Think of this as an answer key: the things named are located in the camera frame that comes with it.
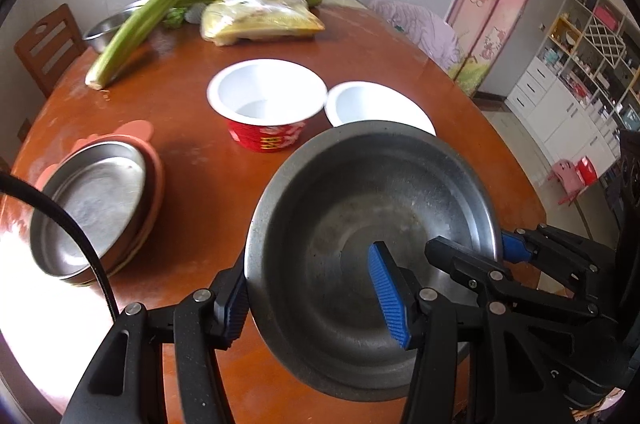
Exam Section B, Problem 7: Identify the white shelf cabinet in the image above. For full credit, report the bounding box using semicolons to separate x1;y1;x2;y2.
504;0;640;165

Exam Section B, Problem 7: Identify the large steel bowl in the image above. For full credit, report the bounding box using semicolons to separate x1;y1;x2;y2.
245;120;503;402

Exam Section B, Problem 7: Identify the red paper bowl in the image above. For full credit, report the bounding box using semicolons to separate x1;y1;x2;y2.
206;59;327;152
325;80;437;137

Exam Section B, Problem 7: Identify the pink stool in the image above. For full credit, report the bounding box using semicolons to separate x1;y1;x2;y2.
546;158;581;206

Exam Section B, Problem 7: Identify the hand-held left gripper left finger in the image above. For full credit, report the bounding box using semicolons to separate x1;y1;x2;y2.
62;264;249;424

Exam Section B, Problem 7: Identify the round steel plate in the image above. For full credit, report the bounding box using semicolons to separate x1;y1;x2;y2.
29;141;151;280

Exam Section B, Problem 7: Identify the small steel basin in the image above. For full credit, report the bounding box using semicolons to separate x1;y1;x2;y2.
82;0;151;54

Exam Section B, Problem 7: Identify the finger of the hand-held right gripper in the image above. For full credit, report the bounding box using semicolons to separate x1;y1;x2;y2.
425;237;601;325
501;224;618;290

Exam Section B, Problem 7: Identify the brown wooden chair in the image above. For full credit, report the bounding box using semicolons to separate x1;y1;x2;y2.
13;3;88;99

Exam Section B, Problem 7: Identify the bag of yellow noodles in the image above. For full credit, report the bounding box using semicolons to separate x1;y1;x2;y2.
201;0;326;46

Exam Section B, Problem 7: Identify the red stool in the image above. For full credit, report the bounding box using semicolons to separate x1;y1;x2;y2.
571;155;598;187

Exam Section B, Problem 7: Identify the green leafy vegetable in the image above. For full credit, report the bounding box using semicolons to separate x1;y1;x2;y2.
161;6;190;29

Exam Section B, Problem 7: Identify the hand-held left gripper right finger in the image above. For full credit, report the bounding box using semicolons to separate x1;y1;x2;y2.
367;241;571;424

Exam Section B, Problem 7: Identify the orange bear-shaped plate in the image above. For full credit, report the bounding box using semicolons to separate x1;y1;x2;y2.
39;119;165;287

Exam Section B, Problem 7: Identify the black cable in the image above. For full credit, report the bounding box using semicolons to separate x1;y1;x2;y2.
0;171;121;320

